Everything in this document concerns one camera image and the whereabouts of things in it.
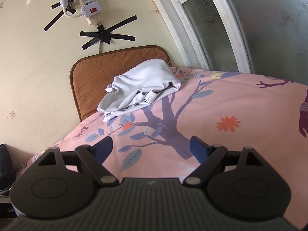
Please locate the small wall sticker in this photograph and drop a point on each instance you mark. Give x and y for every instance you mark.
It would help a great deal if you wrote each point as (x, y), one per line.
(12, 114)

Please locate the brown perforated cushion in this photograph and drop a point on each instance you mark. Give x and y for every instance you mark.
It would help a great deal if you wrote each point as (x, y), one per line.
(90, 75)

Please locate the black tape cross lower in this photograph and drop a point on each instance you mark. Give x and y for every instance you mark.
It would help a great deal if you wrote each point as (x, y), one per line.
(106, 35)

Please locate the pink floral bedsheet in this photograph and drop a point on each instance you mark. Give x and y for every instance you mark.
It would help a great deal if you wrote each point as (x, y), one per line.
(232, 109)

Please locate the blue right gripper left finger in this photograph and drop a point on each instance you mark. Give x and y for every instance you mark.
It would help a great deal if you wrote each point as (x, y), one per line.
(102, 149)

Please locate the white window frame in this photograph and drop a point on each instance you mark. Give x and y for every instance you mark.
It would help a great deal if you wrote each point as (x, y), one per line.
(267, 37)

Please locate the white garment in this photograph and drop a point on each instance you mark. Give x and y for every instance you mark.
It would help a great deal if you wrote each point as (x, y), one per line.
(141, 86)

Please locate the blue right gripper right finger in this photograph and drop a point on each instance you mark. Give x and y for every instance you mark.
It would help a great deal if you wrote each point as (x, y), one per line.
(199, 149)

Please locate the white power strip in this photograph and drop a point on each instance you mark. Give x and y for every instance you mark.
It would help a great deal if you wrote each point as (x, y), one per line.
(91, 10)

